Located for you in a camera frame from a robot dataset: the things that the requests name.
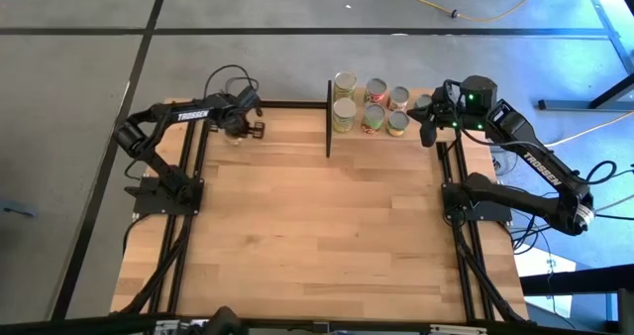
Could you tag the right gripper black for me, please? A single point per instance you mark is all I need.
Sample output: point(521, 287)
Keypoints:
point(448, 107)

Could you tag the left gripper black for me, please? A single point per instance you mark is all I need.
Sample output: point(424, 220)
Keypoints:
point(235, 112)

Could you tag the small green label can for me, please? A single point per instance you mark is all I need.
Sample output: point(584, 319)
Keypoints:
point(235, 139)

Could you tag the blue label can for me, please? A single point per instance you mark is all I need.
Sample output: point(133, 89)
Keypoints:
point(423, 100)

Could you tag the orange yellow label can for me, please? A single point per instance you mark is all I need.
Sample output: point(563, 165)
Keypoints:
point(398, 120)

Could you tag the orange white label can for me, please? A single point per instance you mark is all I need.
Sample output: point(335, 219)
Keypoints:
point(399, 96)

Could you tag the green red label can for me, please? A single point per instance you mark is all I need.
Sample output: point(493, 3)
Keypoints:
point(374, 114)

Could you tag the yellow green label can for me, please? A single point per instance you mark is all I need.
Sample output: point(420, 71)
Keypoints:
point(345, 80)
point(344, 109)

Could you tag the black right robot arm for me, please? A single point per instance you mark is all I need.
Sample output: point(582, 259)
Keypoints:
point(540, 169)

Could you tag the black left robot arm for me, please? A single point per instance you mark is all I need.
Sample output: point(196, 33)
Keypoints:
point(188, 116)

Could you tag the black floor beam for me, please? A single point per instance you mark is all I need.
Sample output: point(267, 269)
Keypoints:
point(584, 280)

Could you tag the small dark flat object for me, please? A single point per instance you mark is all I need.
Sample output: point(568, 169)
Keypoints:
point(17, 210)

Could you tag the black overhead rig bar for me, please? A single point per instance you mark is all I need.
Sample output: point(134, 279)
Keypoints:
point(74, 325)

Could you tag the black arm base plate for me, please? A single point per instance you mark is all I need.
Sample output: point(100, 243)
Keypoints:
point(148, 203)
point(500, 213)

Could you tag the grey metal table frame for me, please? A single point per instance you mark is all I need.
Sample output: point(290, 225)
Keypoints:
point(574, 105)

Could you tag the silver rig bracket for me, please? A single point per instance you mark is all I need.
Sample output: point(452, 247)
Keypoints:
point(458, 330)
point(171, 325)

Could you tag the grey metal post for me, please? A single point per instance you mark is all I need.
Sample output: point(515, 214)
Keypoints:
point(626, 315)

